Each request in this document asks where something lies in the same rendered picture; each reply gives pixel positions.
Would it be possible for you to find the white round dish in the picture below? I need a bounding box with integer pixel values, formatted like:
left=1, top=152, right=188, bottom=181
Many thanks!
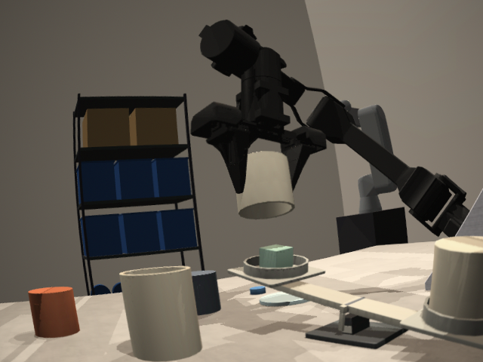
left=260, top=292, right=310, bottom=307

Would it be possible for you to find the cream balance beam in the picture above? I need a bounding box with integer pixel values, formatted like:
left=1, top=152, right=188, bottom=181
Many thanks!
left=228, top=255, right=483, bottom=350

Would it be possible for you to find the brown cylinder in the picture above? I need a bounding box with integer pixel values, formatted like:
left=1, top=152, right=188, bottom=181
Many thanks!
left=28, top=287, right=80, bottom=338

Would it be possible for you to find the pale green cube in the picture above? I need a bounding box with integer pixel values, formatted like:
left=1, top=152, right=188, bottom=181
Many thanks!
left=259, top=244, right=294, bottom=268

